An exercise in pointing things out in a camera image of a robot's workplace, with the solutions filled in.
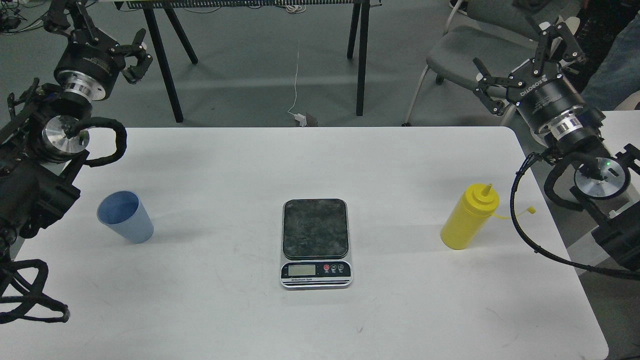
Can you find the white power adapter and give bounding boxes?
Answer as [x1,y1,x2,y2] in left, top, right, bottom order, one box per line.
[294,112,319,127]

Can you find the white cable on floor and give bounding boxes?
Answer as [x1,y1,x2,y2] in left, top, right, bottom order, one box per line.
[287,37,302,118]

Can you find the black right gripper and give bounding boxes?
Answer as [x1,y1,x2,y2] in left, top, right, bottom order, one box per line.
[472,19,587,135]

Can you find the grey office chair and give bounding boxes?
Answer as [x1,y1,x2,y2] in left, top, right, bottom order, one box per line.
[403,0,583,127]

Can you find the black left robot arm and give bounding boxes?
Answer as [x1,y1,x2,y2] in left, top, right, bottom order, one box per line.
[0,0,153,324]

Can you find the black-legged background table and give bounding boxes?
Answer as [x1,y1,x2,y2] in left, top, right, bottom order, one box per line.
[114,0,383,124]

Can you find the black digital kitchen scale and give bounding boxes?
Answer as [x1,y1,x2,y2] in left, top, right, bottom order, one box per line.
[279,198,354,291]

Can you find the blue plastic cup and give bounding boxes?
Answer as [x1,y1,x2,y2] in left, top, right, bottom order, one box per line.
[96,190,154,244]

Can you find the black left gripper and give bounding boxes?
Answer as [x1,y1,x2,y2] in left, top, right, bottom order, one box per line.
[42,0,153,101]

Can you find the yellow squeeze bottle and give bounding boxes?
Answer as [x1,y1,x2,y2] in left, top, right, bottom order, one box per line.
[438,182,538,251]

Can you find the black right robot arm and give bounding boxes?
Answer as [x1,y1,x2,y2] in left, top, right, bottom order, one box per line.
[473,15,639,281]

